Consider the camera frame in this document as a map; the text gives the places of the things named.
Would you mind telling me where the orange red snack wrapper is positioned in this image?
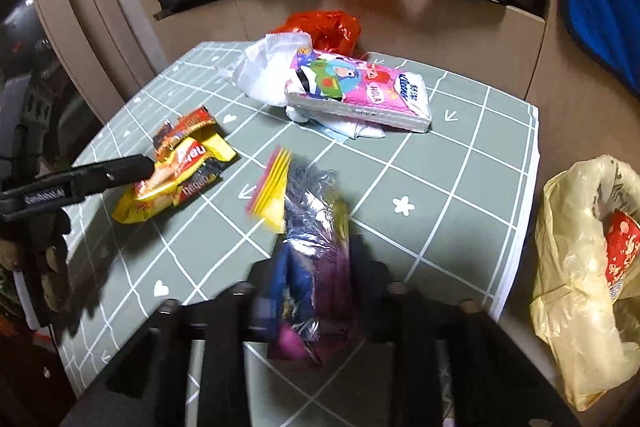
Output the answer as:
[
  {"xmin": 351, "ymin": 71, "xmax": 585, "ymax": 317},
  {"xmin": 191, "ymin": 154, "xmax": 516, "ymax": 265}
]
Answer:
[{"xmin": 152, "ymin": 105, "xmax": 218, "ymax": 158}]

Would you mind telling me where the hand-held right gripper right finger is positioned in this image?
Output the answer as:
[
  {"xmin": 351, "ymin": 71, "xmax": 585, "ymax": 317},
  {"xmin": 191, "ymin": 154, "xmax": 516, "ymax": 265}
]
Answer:
[{"xmin": 350, "ymin": 234, "xmax": 582, "ymax": 427}]

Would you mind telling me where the red cellophane wrapper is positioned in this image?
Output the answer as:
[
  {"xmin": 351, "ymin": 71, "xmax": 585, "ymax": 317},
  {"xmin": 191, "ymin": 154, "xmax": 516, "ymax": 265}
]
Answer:
[{"xmin": 269, "ymin": 10, "xmax": 362, "ymax": 56}]

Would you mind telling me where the white blue face mask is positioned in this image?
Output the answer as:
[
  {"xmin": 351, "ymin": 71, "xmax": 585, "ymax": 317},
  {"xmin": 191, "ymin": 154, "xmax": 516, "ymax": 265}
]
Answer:
[{"xmin": 307, "ymin": 116, "xmax": 387, "ymax": 144}]

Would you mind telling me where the yellow snack wrapper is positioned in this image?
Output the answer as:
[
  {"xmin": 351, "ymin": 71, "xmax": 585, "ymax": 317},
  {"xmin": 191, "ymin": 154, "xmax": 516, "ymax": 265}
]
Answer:
[{"xmin": 112, "ymin": 132, "xmax": 237, "ymax": 226}]

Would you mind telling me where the green checked table mat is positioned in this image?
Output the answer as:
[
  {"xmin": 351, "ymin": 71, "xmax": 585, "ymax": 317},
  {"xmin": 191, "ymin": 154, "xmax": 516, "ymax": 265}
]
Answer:
[{"xmin": 57, "ymin": 41, "xmax": 542, "ymax": 399}]

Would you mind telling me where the yellow plastic bin bag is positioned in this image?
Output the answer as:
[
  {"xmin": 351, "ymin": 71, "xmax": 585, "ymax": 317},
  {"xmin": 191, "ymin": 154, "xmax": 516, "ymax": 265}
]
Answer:
[{"xmin": 531, "ymin": 155, "xmax": 640, "ymax": 413}]

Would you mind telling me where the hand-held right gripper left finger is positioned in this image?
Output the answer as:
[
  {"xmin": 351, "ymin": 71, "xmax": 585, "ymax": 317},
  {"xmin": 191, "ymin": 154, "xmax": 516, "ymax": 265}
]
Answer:
[{"xmin": 60, "ymin": 257, "xmax": 286, "ymax": 427}]

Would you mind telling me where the yellow pink striped bag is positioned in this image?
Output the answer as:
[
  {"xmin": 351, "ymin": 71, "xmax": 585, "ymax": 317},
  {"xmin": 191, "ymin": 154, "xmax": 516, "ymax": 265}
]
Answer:
[{"xmin": 247, "ymin": 145, "xmax": 294, "ymax": 234}]

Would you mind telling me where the pink cartoon tissue packet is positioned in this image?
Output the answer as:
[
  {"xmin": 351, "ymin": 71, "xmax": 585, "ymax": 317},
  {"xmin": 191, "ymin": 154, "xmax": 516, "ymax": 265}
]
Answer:
[{"xmin": 284, "ymin": 48, "xmax": 432, "ymax": 134}]

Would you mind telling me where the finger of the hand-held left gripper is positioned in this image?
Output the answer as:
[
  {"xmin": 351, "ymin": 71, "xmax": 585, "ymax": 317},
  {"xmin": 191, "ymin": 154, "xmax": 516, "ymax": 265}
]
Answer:
[{"xmin": 72, "ymin": 154, "xmax": 156, "ymax": 198}]

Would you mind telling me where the white plastic wrapper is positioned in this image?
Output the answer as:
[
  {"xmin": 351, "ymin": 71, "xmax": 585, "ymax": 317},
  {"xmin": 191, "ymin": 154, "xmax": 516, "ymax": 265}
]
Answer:
[{"xmin": 219, "ymin": 32, "xmax": 314, "ymax": 108}]

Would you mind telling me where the shiny foil snack bag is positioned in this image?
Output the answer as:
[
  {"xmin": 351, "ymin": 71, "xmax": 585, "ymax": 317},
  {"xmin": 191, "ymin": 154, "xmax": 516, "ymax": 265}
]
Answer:
[{"xmin": 266, "ymin": 161, "xmax": 372, "ymax": 367}]

